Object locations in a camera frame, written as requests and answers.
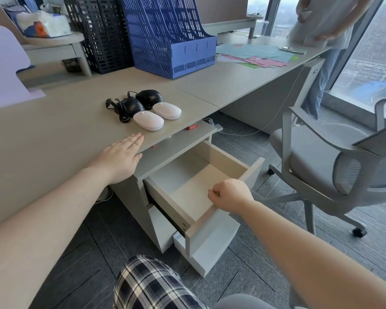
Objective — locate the person's left hand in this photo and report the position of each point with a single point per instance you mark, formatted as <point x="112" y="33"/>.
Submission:
<point x="117" y="160"/>

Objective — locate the person's right hand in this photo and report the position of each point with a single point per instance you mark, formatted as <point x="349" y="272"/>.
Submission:
<point x="233" y="194"/>

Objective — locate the person's right fingers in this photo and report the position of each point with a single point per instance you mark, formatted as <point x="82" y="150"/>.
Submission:
<point x="215" y="193"/>

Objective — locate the person's left thumb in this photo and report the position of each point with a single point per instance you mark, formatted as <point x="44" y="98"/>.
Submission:
<point x="138" y="158"/>

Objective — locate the grey pedestal drawer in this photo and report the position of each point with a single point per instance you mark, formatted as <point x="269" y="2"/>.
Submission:
<point x="193" y="180"/>

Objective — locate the person's right forearm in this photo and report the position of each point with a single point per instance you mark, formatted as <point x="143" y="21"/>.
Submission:
<point x="308" y="254"/>

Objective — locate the person's left forearm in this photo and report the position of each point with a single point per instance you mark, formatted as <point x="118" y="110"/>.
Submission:
<point x="41" y="234"/>

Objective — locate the white computer mouse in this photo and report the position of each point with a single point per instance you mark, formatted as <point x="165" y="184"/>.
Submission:
<point x="149" y="120"/>
<point x="167" y="111"/>

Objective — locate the blue sticker on drawer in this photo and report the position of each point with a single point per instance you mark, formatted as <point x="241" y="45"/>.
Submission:
<point x="178" y="237"/>

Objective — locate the grey mesh office chair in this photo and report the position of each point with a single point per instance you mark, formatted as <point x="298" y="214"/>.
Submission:
<point x="312" y="167"/>

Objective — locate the dark box under riser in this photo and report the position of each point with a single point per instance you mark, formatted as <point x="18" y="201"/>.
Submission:
<point x="71" y="65"/>

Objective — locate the person's plaid trousers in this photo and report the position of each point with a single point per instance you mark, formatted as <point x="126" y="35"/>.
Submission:
<point x="148" y="286"/>

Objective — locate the blue plastic file rack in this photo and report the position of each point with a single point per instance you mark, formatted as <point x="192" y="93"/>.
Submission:
<point x="173" y="44"/>

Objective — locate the black plastic file rack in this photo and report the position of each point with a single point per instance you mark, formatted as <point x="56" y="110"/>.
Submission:
<point x="99" y="35"/>

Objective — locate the grey monitor riser stand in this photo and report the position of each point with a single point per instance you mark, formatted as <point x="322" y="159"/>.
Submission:
<point x="58" y="44"/>
<point x="231" y="25"/>

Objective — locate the pile of coloured paper sheets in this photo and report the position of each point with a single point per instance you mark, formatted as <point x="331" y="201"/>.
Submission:
<point x="257" y="56"/>

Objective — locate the lilac desk divider panel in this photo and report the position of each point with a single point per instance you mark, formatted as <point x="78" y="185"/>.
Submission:
<point x="4" y="70"/>

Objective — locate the white tissue pack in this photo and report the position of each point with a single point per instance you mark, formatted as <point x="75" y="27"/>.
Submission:
<point x="48" y="24"/>

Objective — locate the flat device on papers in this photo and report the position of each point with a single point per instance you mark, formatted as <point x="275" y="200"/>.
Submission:
<point x="292" y="50"/>

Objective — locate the grey drawer pedestal cabinet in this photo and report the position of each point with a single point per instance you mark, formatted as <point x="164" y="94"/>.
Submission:
<point x="132" y="193"/>

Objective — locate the white lower pedestal drawer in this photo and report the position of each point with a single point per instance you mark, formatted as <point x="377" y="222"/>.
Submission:
<point x="209" y="244"/>

